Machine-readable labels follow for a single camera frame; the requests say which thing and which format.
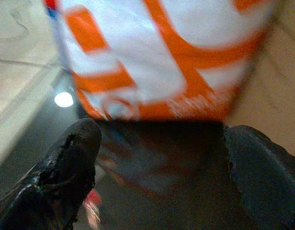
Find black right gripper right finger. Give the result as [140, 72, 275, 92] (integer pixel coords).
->
[223, 125, 295, 230]

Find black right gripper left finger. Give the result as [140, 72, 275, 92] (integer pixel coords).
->
[0, 117, 102, 230]

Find orange and white box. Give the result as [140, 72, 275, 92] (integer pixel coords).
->
[43, 0, 276, 122]

